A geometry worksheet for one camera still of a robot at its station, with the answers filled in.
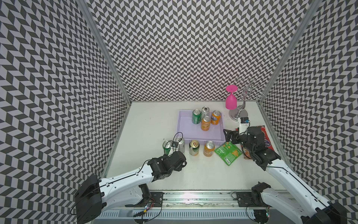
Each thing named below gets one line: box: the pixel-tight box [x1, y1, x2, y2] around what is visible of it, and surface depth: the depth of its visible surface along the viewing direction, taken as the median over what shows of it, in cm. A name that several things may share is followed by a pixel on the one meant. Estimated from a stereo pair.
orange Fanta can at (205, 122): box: [200, 115, 212, 132], surface depth 97 cm
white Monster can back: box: [201, 105, 210, 119], surface depth 98 cm
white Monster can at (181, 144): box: [175, 136, 186, 154], surface depth 84 cm
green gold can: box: [188, 140, 200, 156], surface depth 84 cm
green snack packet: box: [214, 140, 243, 167], surface depth 90 cm
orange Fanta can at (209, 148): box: [203, 140, 216, 157], surface depth 84 cm
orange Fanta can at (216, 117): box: [210, 110, 222, 126], surface depth 99 cm
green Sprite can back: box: [192, 109, 202, 125], surface depth 101 cm
